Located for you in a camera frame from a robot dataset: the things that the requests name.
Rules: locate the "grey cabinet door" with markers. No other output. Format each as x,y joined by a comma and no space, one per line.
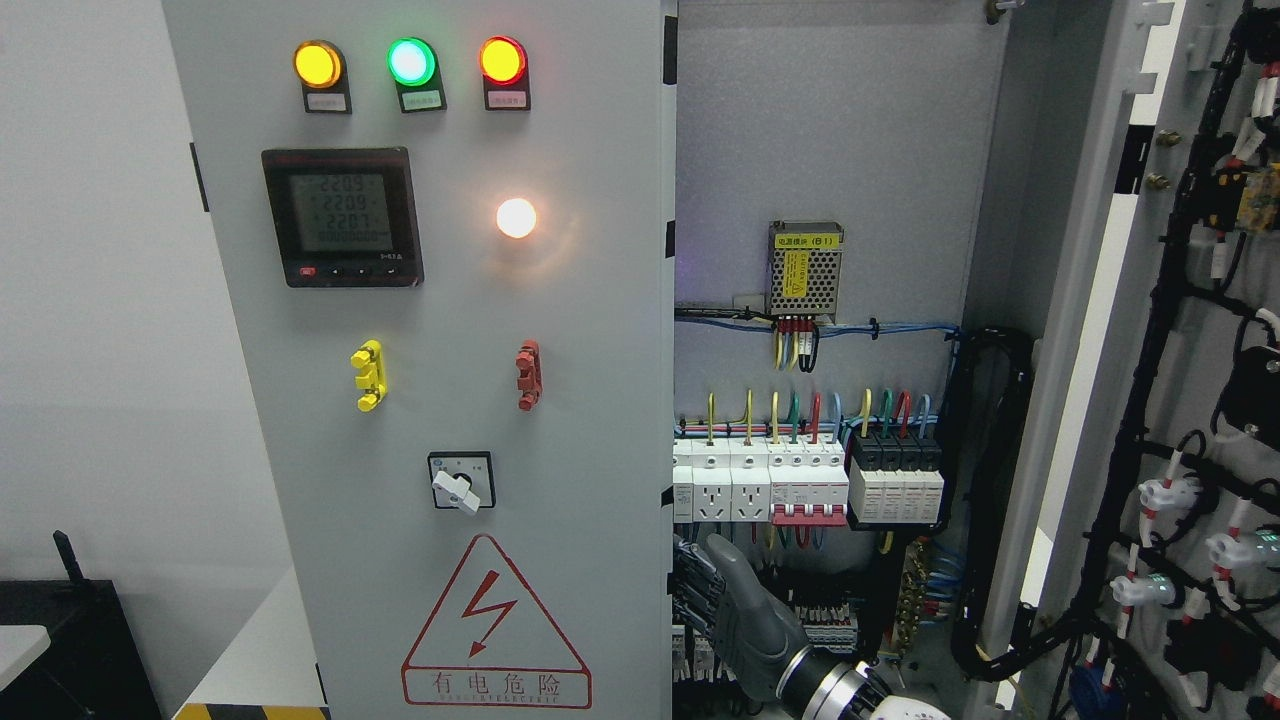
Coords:
579,480
1197,363

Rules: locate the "white rotary selector switch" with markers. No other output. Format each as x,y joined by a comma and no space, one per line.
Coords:
462,480

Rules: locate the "lower relay terminal row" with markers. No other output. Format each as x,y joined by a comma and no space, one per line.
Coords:
820,625

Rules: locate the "black white surge protector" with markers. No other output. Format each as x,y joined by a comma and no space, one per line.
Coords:
894,481

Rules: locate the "black box with antenna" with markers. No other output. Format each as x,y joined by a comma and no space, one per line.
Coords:
92,668

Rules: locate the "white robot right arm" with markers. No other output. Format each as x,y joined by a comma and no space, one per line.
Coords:
818,684

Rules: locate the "metal mesh power supply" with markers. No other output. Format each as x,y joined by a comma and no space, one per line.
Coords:
805,268

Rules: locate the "white socket and breaker row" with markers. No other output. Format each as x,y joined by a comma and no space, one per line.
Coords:
788,484

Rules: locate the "yellow terminal post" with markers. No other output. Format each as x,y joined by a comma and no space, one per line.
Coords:
370,376

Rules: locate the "red electric hazard sticker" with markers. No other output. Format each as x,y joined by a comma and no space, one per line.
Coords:
490,642

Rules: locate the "dark grey robot right hand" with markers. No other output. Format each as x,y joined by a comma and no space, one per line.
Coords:
715,590

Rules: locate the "yellow indicator lamp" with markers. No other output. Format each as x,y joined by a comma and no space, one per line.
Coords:
321,68

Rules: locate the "red indicator lamp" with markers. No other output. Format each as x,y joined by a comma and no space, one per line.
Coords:
504,66

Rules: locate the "black digital power meter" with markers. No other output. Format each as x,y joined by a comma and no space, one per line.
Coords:
344,218

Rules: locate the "white glowing indicator lamp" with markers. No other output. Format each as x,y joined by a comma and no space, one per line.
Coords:
516,218

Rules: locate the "red terminal post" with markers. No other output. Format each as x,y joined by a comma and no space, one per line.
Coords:
528,381

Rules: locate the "green indicator lamp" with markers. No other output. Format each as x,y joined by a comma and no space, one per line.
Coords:
414,67

